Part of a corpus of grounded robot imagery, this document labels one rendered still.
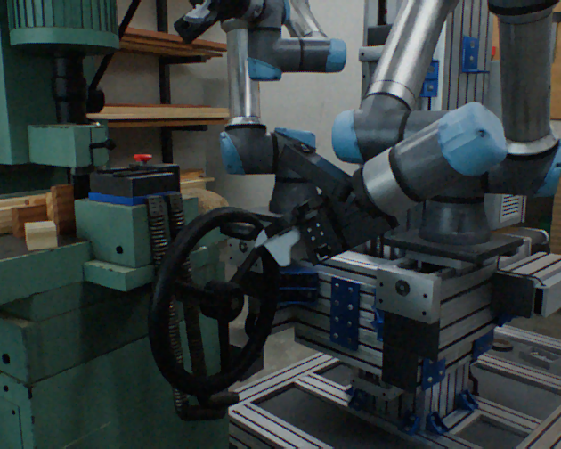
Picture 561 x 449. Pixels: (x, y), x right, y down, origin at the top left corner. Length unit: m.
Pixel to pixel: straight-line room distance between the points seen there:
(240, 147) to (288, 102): 3.05
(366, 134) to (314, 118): 3.66
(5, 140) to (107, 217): 0.32
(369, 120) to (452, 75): 0.74
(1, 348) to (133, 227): 0.27
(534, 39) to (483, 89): 0.60
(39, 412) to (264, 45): 0.83
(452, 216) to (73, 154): 0.76
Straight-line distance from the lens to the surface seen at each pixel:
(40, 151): 1.10
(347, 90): 4.32
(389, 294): 1.19
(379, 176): 0.66
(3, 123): 1.12
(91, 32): 1.01
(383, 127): 0.76
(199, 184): 1.29
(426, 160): 0.64
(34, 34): 1.01
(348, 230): 0.71
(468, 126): 0.63
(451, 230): 1.24
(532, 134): 1.17
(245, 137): 1.51
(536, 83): 1.11
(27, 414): 0.93
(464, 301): 1.26
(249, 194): 4.79
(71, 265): 0.89
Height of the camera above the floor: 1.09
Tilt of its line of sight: 11 degrees down
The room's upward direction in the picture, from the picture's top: straight up
